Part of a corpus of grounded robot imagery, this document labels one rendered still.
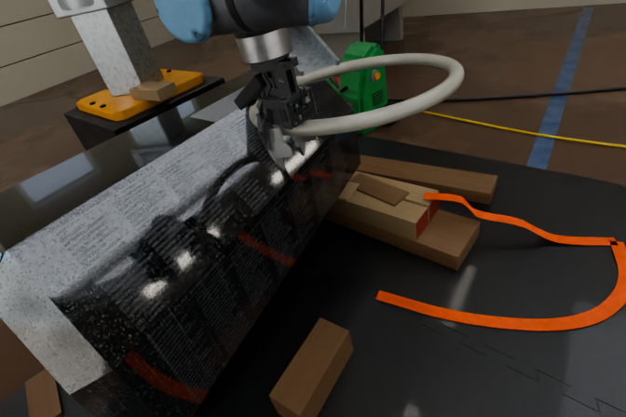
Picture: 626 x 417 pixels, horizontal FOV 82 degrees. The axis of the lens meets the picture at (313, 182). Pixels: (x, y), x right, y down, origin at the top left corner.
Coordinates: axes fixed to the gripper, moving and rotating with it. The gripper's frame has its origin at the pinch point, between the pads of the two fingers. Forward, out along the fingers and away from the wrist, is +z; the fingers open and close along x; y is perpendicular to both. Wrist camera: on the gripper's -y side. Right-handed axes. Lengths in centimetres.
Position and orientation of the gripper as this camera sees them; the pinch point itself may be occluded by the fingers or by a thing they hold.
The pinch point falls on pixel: (290, 155)
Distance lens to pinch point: 75.1
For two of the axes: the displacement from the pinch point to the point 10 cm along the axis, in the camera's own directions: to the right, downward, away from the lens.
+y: 7.3, 2.1, -6.5
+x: 6.5, -5.2, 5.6
